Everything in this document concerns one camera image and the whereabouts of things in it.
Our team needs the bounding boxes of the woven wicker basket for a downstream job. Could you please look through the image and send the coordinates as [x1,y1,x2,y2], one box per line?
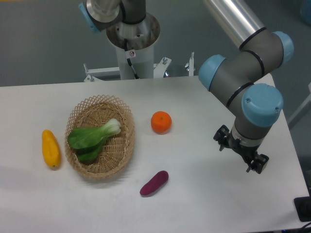
[65,95,135,180]

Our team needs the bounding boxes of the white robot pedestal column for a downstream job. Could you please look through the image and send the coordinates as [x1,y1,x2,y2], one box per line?
[106,13,160,80]

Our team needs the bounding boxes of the black device at table edge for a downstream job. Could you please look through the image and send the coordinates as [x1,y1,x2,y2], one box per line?
[294,196,311,222]

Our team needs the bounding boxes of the black cable on pedestal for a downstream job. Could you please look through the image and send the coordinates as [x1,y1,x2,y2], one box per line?
[123,38,141,80]

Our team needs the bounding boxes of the white pedestal base brackets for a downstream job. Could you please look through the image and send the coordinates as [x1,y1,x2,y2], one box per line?
[83,51,195,82]

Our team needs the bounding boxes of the green bok choy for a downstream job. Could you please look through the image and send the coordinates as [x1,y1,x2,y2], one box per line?
[67,118,121,163]

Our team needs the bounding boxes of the orange tangerine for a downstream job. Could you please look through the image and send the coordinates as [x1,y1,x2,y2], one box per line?
[151,111,172,134]

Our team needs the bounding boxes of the yellow mango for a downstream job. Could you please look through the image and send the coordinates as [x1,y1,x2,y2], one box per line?
[42,130,61,169]

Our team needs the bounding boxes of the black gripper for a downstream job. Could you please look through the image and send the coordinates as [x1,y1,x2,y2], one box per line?
[213,125,269,174]

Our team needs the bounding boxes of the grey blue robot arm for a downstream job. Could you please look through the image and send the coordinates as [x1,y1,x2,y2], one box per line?
[78,0,294,173]

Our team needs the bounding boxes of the purple sweet potato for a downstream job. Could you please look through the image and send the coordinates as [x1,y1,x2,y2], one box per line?
[139,170,169,197]

